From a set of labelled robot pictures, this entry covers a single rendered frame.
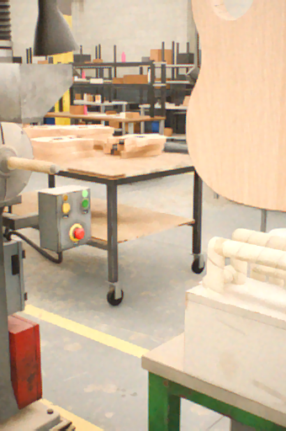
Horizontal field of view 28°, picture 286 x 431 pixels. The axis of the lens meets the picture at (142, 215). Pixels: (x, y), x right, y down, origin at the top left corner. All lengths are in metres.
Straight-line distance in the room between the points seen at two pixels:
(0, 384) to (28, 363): 0.12
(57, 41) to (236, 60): 0.73
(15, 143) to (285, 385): 1.11
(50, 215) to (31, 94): 0.60
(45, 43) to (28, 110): 0.26
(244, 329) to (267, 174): 0.28
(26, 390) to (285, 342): 1.40
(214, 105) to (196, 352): 0.47
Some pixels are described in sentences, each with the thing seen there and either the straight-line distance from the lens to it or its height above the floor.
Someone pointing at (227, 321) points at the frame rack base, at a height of 1.07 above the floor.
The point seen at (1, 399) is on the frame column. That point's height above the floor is 0.38.
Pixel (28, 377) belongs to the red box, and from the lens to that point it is 2.25.
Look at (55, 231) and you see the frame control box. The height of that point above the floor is 1.00.
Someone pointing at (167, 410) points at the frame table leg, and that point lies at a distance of 1.29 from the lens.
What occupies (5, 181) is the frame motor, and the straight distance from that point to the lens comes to 1.81.
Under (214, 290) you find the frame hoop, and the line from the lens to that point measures 1.10.
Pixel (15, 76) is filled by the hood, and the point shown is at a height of 1.50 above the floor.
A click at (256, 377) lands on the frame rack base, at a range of 1.10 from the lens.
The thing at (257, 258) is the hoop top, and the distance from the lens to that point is 1.03.
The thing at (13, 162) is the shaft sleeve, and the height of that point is 1.26.
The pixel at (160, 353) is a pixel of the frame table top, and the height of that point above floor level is 0.93.
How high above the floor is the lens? 1.50
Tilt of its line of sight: 14 degrees down
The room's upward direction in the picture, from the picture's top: straight up
